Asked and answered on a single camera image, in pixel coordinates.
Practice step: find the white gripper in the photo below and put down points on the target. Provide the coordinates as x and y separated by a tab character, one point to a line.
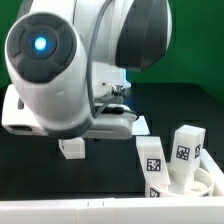
18	119

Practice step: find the white round stool seat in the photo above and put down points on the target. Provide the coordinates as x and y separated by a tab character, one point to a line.
201	184

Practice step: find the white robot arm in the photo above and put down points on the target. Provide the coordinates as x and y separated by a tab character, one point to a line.
60	56

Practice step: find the white fiducial marker sheet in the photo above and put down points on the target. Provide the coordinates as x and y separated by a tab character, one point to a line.
140	127

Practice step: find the white L-shaped fence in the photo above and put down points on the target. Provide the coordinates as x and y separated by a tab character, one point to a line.
204	210

